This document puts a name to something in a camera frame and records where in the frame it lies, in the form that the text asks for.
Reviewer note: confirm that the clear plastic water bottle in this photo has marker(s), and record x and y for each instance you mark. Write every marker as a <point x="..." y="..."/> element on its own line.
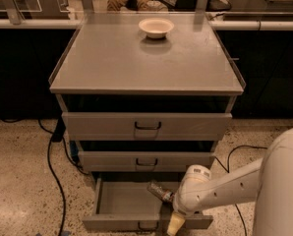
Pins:
<point x="164" y="194"/>

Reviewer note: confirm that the white paper bowl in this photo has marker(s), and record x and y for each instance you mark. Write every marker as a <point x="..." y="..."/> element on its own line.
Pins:
<point x="156" y="28"/>

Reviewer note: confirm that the grey top drawer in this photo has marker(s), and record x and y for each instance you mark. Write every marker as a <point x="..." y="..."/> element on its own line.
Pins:
<point x="112" y="126"/>

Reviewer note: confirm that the grey middle drawer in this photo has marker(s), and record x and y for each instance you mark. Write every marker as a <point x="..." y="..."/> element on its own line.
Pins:
<point x="143" y="161"/>

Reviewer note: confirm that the grey drawer cabinet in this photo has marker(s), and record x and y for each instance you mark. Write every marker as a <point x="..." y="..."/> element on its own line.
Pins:
<point x="112" y="66"/>

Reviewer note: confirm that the white cup with straw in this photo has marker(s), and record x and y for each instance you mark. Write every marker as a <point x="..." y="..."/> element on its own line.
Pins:
<point x="154" y="5"/>

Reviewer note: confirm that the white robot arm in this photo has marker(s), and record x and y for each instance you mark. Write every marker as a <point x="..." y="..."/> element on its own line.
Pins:
<point x="267" y="181"/>

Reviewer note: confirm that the black power adapter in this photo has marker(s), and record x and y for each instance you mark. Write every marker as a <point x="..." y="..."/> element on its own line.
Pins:
<point x="59" y="131"/>

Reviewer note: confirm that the grey bottom drawer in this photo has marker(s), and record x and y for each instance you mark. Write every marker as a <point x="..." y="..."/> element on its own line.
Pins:
<point x="123" y="203"/>

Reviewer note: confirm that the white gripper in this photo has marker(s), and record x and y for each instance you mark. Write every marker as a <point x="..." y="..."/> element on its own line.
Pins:
<point x="182" y="206"/>

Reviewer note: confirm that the grey drawer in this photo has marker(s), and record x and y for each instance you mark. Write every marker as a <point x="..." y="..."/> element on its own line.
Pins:
<point x="143" y="161"/>
<point x="112" y="126"/>
<point x="123" y="203"/>

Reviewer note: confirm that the white horizontal rail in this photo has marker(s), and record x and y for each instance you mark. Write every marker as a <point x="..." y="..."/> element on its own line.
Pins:
<point x="217" y="25"/>

